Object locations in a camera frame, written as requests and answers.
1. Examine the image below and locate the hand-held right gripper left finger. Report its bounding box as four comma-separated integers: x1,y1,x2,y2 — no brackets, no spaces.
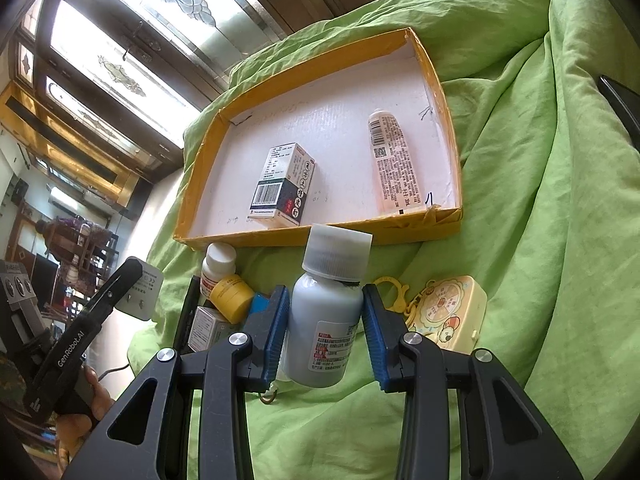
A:
62,284,292,480

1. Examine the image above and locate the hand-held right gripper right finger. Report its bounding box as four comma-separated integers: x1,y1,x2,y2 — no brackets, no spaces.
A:
361,284,583,480

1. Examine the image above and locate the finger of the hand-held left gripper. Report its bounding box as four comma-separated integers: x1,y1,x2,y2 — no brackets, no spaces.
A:
82,256,144,331

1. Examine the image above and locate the white translucent container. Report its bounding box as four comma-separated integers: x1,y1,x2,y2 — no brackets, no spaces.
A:
115,259,165,322

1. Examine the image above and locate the blue cylinder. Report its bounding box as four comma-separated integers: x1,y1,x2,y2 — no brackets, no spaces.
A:
248,292,275,318

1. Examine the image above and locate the yellow keyring clasp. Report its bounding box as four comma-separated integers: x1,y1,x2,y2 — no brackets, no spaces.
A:
372,275,408,313

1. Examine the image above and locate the grey bottle with white cap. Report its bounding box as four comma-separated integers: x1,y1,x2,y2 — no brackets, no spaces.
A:
280,224,373,388

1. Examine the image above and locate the yellow round bottle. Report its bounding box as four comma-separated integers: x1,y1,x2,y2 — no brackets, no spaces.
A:
210,274,254,325

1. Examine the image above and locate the small white grey box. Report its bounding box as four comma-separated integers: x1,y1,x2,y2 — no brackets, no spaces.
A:
187,305,236,353

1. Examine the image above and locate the gold keychain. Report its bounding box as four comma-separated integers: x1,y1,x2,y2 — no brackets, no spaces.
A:
405,275,488,356

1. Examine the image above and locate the small white pill bottle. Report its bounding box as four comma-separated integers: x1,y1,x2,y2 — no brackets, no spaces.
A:
200,243,238,298

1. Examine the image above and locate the white medicine box with barcode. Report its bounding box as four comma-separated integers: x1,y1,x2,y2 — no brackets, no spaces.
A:
248,143,316,230

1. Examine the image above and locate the yellow cardboard tray box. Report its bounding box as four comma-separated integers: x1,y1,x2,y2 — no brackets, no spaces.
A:
172,27,465,250

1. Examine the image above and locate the person's left hand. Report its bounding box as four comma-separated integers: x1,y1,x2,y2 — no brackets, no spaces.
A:
55,364,115,453

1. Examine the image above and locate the dark wooden shelf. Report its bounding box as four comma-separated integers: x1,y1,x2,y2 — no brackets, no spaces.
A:
10,210,121,311

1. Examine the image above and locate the white air conditioner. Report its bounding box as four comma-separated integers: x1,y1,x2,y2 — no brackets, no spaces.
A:
47,185,113,218

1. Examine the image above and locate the golden framed glass door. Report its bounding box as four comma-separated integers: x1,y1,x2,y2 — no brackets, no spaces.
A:
0,82,143,208

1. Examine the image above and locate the green blanket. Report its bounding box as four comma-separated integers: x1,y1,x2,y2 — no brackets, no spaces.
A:
127,0,640,480

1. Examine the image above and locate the wooden leaded glass door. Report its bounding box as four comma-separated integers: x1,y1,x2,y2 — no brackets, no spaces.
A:
75,0,301,81
37,0,211,151

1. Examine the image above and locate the black flat object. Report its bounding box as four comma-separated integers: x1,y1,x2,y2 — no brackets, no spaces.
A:
597,74,640,146

